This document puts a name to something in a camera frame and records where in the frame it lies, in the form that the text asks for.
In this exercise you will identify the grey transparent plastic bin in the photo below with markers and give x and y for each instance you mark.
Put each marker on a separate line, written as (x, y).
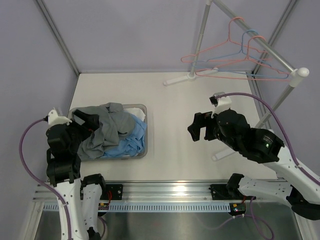
(121, 132)

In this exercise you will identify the white slotted cable duct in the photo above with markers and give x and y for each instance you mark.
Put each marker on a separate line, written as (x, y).
(167, 207)

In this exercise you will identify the aluminium mounting rail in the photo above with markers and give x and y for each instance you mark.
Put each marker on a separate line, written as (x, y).
(166, 191)

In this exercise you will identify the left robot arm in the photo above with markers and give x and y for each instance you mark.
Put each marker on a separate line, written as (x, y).
(77, 197)

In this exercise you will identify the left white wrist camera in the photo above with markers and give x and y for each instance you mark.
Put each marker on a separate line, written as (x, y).
(54, 117)

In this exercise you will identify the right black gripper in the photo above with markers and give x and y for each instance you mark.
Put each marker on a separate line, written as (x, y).
(202, 120)

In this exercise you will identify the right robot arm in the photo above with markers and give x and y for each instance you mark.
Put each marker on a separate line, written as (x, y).
(261, 146)

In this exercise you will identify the white shirt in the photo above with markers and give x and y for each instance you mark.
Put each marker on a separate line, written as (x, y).
(135, 142)

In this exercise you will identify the grey shirt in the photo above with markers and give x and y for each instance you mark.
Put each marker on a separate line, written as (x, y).
(114, 125)

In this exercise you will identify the white clothes rack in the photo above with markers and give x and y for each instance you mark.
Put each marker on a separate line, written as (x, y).
(297, 74)

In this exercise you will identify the blue shirt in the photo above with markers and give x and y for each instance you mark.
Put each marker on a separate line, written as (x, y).
(118, 151)

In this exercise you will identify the aluminium frame post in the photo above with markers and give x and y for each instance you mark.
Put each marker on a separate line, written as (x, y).
(49, 20)
(282, 22)

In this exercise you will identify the blue wire hanger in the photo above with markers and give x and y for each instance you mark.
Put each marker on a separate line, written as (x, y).
(241, 55)

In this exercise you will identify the left aluminium frame post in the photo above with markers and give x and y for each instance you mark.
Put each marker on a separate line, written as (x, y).
(49, 20)

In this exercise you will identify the right aluminium frame post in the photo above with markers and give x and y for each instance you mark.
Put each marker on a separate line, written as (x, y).
(282, 22)

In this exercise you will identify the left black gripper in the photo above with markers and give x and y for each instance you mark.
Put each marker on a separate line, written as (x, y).
(87, 129)

